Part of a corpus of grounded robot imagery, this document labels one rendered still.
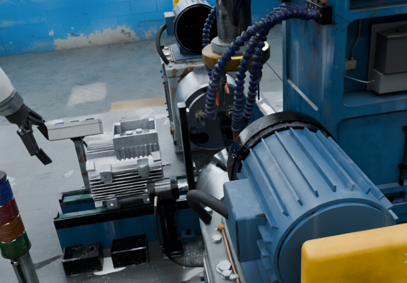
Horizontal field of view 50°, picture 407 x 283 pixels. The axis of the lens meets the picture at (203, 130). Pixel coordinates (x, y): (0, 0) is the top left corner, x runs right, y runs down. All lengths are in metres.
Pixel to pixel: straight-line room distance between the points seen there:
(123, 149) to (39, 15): 5.83
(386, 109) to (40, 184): 1.23
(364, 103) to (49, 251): 0.99
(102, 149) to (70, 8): 5.69
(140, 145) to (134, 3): 5.63
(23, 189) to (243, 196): 1.27
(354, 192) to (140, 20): 6.35
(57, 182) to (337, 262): 1.39
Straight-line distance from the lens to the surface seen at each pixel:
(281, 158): 0.61
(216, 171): 0.99
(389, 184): 1.33
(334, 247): 0.47
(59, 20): 6.91
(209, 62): 1.13
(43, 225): 1.54
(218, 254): 0.74
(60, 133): 1.51
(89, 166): 1.21
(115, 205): 1.24
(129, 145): 1.20
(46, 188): 1.73
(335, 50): 1.07
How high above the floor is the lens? 1.66
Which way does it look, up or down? 26 degrees down
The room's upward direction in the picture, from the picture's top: 6 degrees counter-clockwise
